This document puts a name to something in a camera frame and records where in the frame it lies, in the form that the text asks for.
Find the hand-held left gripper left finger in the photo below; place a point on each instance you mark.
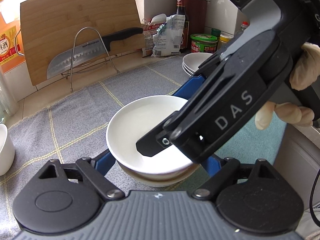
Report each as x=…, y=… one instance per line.
x=106, y=162

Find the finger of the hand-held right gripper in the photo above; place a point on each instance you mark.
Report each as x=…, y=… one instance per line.
x=150, y=147
x=187, y=87

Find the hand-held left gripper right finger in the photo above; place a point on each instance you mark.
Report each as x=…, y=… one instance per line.
x=212, y=166

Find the white plate two fruit prints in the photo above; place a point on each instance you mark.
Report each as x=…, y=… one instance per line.
x=195, y=60

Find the person's right hand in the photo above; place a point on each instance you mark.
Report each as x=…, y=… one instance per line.
x=307, y=67

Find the grey bottle red cap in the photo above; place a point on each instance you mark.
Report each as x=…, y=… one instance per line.
x=243, y=28

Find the yellow-lid jar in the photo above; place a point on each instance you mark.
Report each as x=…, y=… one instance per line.
x=225, y=41

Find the large green-lid sauce jar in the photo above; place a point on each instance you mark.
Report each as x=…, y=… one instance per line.
x=203, y=45

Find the small green-lid jar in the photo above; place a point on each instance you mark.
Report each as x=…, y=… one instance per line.
x=216, y=33

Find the white printed bag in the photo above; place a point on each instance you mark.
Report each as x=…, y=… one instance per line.
x=167, y=40

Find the grey blue checked dish mat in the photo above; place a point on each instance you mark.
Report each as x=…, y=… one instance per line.
x=75, y=120

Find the red clipped bag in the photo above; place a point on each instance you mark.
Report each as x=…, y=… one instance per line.
x=148, y=40

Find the dark wooden knife block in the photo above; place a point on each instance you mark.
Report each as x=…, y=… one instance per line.
x=197, y=20

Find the dark soy sauce bottle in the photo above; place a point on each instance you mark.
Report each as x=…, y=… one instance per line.
x=182, y=12

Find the bamboo cutting board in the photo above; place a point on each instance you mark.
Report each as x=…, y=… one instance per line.
x=62, y=12

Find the orange cooking wine jug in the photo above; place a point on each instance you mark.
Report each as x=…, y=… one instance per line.
x=10, y=42

